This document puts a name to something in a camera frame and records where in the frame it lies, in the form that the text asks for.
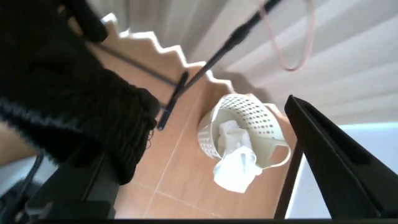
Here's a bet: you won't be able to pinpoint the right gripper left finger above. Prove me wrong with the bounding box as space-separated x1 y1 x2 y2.
24 146 121 220

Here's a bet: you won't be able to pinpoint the white garment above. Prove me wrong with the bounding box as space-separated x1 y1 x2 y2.
213 119 264 195

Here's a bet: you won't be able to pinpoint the black shorts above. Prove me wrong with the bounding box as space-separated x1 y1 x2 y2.
0 0 161 186

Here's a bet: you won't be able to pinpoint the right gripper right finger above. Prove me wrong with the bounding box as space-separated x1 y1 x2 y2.
284 94 398 219

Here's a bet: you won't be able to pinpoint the white laundry basket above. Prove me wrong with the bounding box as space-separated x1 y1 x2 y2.
197 93 293 170

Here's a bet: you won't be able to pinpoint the pink clothes hanger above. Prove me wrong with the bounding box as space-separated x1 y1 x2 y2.
257 0 317 72

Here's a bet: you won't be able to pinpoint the black clothes rack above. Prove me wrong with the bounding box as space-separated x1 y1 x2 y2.
62 0 284 132

